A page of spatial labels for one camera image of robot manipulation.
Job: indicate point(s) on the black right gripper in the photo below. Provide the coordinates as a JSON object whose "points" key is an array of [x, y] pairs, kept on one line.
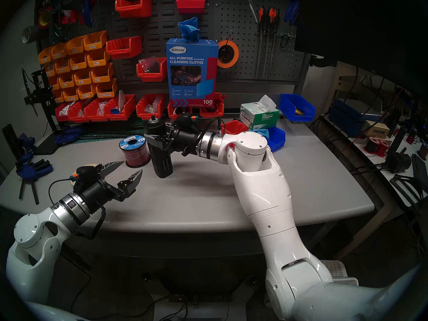
{"points": [[184, 141]]}

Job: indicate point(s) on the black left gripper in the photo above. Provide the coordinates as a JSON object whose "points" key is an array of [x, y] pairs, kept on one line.
{"points": [[98, 194]]}

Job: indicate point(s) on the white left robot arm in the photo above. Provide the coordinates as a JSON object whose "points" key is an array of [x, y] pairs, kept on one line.
{"points": [[33, 233]]}

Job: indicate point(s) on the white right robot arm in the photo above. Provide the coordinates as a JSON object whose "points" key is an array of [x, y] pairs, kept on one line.
{"points": [[264, 196]]}

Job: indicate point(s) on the clear plastic parts box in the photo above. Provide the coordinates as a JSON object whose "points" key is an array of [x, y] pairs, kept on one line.
{"points": [[156, 103]]}

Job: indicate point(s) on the white paper packet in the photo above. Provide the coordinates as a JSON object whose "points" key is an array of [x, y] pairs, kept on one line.
{"points": [[121, 99]]}

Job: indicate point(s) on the blue black bar clamp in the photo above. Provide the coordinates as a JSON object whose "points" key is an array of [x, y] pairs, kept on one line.
{"points": [[26, 141], [33, 170], [68, 133]]}

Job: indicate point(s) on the orange parts bin M4 HEX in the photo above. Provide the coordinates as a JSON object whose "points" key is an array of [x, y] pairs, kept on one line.
{"points": [[106, 88]]}

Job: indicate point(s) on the red ribbed storage bin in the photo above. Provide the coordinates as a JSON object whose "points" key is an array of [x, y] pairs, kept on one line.
{"points": [[235, 126]]}

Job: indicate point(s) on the blue cleaning cloths box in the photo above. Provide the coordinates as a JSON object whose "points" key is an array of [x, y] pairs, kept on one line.
{"points": [[190, 61]]}

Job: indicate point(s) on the orange parts bin M3-6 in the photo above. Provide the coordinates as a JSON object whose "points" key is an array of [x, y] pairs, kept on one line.
{"points": [[102, 73]]}

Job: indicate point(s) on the white plastic bag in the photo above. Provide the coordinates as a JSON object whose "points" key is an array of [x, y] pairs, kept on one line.
{"points": [[65, 109]]}

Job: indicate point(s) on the orange parts bin M2.5-5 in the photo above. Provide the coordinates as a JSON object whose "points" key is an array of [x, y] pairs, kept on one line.
{"points": [[86, 92]]}

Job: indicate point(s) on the orange parts bin M2.5-6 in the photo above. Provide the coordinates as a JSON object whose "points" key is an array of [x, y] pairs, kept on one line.
{"points": [[70, 94]]}

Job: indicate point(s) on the orange parts bin M3-8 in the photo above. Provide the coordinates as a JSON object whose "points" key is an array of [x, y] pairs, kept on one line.
{"points": [[82, 77]]}

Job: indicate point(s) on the orange parts bin M3-4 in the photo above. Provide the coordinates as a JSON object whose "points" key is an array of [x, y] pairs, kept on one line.
{"points": [[98, 57]]}

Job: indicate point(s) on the orange tape roll on pegboard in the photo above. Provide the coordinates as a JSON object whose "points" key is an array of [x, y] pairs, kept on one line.
{"points": [[235, 62]]}

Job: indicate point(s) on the orange parts bin M2.5-8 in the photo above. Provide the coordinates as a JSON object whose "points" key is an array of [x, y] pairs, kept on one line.
{"points": [[57, 97]]}

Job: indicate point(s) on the green white Kimtech wipes box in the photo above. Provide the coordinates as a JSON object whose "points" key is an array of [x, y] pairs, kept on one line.
{"points": [[264, 118]]}

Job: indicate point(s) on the white tissue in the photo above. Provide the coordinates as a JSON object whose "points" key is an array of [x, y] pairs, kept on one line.
{"points": [[267, 103]]}

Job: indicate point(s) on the orange parts bin M3-12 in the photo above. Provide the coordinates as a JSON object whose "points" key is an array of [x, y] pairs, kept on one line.
{"points": [[66, 80]]}

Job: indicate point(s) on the orange parts bin M4-6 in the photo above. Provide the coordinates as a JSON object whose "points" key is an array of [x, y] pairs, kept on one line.
{"points": [[78, 61]]}

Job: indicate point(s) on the orange parts bin M3X6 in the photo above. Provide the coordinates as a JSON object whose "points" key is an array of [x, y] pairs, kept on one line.
{"points": [[95, 40]]}

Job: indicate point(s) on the small blue storage bin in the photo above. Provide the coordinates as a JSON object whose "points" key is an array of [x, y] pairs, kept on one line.
{"points": [[277, 139]]}

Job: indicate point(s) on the black metal stand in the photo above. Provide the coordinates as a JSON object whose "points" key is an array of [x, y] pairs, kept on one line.
{"points": [[40, 93]]}

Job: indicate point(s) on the black cylinder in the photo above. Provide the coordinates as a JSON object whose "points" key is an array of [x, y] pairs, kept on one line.
{"points": [[10, 136]]}

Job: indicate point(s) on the orange parts bin M4X4X6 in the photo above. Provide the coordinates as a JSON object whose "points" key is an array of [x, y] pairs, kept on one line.
{"points": [[62, 66]]}

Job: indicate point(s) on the orange parts bin M3X8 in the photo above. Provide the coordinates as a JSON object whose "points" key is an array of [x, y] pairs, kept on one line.
{"points": [[75, 45]]}

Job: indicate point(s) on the dark pegboard panel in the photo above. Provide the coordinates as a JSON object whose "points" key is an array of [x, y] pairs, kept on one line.
{"points": [[100, 22], [240, 32]]}

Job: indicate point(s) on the large blue storage bin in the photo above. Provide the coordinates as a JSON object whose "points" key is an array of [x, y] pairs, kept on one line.
{"points": [[289, 104]]}

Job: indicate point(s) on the dark red parts bin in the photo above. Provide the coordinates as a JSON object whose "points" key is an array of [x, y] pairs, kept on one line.
{"points": [[190, 4]]}

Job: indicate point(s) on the orange parts bin M3X8 BAD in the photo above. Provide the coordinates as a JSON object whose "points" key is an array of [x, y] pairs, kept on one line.
{"points": [[59, 50]]}

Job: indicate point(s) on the orange parts bin M3X4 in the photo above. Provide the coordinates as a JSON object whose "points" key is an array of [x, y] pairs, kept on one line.
{"points": [[45, 55]]}

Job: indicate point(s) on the red white tape roll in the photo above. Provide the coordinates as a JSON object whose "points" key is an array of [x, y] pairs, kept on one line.
{"points": [[68, 16]]}

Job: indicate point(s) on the dark blue equipment case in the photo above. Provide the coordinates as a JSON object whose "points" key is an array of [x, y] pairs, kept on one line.
{"points": [[351, 118]]}

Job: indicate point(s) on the small cardboard box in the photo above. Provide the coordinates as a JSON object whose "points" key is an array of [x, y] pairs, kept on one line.
{"points": [[376, 131]]}

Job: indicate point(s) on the white air purifier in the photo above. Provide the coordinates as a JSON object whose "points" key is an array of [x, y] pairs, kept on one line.
{"points": [[334, 268]]}

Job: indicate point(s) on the black monitor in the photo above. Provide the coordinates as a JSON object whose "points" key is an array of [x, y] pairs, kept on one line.
{"points": [[361, 26]]}

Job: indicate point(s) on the black desktop stand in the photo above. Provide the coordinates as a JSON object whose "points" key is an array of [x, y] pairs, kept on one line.
{"points": [[396, 161]]}

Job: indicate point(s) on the black keyboard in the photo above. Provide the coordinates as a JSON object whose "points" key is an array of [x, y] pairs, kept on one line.
{"points": [[419, 170]]}

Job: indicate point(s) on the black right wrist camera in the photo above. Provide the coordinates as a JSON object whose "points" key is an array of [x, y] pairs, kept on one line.
{"points": [[185, 119]]}

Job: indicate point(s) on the black louvered wall panel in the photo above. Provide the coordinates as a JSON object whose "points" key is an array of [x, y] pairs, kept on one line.
{"points": [[160, 29]]}

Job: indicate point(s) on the dark robot pedestal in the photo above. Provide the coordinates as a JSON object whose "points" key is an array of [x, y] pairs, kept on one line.
{"points": [[200, 280]]}

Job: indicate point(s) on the grey duct tape roll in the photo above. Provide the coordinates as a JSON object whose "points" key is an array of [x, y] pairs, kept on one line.
{"points": [[31, 32]]}

